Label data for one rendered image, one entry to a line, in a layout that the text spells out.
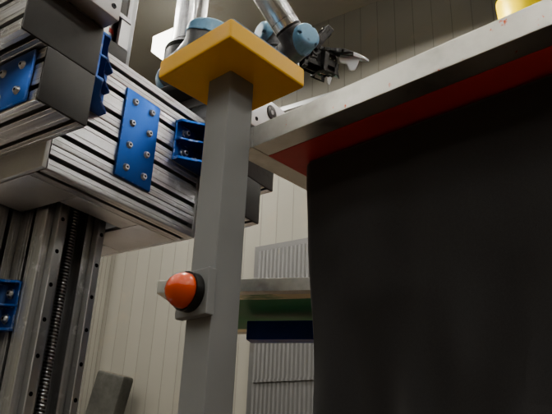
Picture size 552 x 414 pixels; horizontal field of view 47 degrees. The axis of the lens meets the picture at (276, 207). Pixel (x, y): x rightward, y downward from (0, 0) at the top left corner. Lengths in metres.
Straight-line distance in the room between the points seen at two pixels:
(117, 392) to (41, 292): 6.64
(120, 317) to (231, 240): 7.90
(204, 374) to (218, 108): 0.31
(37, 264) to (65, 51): 0.37
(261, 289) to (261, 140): 0.87
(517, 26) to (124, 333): 7.88
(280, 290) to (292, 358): 4.93
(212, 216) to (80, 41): 0.44
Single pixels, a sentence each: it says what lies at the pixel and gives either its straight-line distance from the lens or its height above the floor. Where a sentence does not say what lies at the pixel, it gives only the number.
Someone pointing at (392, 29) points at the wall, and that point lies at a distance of 7.78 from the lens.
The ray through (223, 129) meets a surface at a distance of 0.74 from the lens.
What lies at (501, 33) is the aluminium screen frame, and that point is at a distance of 0.82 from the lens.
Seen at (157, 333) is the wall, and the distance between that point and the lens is 8.04.
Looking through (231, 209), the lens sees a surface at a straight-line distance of 0.71.
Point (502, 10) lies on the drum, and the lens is 6.63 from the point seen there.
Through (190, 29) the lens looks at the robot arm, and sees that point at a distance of 1.58.
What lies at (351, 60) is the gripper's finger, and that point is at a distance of 2.00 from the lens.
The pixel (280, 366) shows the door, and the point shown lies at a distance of 6.77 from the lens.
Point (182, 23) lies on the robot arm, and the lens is 1.75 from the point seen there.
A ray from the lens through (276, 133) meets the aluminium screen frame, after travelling 0.98.
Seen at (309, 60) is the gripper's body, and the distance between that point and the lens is 1.95.
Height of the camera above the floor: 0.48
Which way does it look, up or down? 23 degrees up
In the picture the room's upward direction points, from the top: 3 degrees clockwise
